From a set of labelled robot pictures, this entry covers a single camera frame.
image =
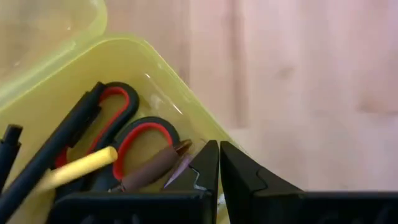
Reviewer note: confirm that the black and red scissors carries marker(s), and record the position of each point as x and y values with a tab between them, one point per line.
149	120

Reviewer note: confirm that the translucent purple pen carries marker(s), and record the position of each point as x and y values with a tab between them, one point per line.
180	169

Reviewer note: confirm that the pale yellow marker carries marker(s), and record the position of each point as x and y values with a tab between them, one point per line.
81	166

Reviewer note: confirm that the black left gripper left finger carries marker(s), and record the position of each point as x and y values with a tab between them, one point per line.
206	174

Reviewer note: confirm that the black pen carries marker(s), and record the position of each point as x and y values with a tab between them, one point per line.
9	149
56	146

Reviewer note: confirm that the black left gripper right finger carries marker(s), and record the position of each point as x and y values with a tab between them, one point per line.
242	186

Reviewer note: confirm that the yellow plastic container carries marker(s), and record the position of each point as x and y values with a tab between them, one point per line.
37	31

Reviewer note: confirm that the yellow translucent supply box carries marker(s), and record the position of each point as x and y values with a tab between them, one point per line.
130	62

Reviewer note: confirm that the brown pen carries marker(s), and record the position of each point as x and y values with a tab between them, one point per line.
152	169

